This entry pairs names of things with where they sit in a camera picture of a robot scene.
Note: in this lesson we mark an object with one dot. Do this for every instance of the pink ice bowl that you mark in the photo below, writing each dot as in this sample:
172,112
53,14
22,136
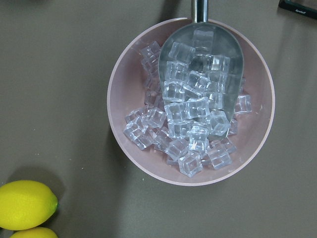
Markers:
125,94

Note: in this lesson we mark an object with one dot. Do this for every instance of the steel ice scoop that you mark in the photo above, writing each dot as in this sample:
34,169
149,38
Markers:
200,70

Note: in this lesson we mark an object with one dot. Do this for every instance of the upper whole yellow lemon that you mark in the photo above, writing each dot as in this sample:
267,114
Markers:
25,204

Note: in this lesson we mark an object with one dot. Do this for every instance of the whole yellow lemon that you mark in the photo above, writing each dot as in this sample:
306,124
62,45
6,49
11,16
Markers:
37,232
25,204

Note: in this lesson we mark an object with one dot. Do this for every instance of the lower whole yellow lemon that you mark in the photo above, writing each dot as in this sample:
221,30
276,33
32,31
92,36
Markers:
37,232

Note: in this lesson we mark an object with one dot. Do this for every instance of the dark tray box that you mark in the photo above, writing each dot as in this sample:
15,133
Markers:
306,8

